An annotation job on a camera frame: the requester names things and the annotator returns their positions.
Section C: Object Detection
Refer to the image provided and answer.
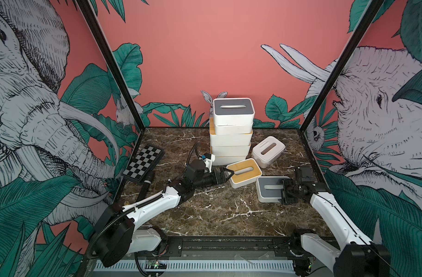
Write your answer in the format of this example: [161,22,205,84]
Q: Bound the white box grey lid back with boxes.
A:
[213,98,255,126]

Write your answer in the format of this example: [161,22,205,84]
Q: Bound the black white checkerboard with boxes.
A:
[123,145,165,184]

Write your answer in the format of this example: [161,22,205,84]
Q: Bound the black right frame post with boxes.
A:
[299,0,384,135]

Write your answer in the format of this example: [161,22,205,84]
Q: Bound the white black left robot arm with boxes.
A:
[85,159,235,267]

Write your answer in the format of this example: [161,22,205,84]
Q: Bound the narrow white box bamboo lid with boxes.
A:
[214,122,253,136]

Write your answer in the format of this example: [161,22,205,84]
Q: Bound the black left frame post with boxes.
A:
[77,0,145,133]

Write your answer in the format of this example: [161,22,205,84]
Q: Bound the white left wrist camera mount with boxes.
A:
[201,153,215,172]

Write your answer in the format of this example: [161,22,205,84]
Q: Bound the black frame post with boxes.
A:
[77,0,145,133]
[299,0,384,135]

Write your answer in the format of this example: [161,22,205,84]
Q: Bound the white box yellow wood lid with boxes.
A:
[212,156,246,166]

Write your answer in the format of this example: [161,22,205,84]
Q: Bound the white box bamboo lid corner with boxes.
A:
[209,118,253,147]

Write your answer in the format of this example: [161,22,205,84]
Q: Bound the white ribbed cable duct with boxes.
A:
[93,259,295,274]

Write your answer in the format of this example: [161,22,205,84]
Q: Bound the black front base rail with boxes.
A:
[86,235,340,265]

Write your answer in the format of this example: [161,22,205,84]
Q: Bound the pink white drip tissue box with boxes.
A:
[251,136,285,169]

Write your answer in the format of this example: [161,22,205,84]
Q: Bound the white box grey lid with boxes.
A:
[256,176,289,203]
[213,98,255,126]

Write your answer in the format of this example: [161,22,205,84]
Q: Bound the small white box bamboo lid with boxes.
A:
[226,158,262,189]

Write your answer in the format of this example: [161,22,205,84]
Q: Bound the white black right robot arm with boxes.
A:
[281,167,392,277]

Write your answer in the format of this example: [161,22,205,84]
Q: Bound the large white box bamboo lid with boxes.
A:
[210,144,251,157]

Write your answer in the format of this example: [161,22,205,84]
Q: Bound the white box grey lid front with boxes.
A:
[256,176,289,203]

